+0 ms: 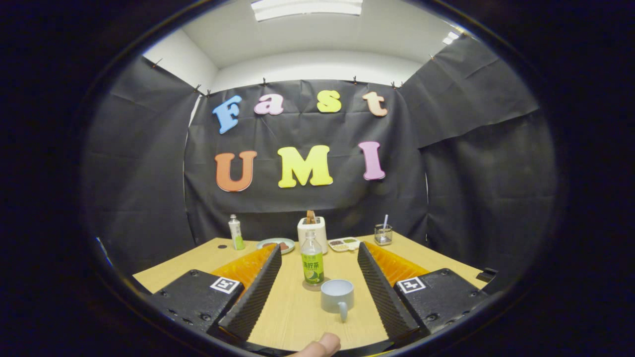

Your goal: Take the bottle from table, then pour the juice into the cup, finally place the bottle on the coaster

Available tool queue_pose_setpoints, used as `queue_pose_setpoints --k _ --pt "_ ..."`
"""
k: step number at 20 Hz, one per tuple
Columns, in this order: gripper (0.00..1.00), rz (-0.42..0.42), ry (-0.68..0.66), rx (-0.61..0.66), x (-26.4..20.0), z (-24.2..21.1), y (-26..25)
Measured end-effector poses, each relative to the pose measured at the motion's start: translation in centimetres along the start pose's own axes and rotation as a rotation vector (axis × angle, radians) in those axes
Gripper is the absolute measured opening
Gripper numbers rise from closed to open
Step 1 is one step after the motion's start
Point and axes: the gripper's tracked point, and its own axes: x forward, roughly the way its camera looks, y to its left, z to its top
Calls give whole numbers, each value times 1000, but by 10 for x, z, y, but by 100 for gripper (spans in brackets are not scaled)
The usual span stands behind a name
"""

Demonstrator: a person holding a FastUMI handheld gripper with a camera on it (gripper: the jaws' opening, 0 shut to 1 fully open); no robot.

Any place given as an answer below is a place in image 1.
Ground white and green spray bottle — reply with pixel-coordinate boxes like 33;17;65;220
228;214;246;251

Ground white toaster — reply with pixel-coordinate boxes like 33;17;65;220
297;217;328;254

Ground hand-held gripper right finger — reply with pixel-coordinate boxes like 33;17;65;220
357;241;489;343

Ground large ceiling light panel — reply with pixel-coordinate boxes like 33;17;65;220
251;0;364;22

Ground pale green plate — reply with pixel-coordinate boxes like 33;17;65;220
256;238;296;255

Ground green label juice bottle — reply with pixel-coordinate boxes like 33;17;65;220
301;231;325;287

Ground wooden table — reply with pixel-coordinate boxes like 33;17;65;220
133;232;489;353

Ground white divided dish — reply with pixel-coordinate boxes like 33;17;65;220
328;237;361;252

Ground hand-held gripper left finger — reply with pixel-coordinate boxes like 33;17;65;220
149;243;282;342

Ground white cup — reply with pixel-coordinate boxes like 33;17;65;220
320;279;355;323

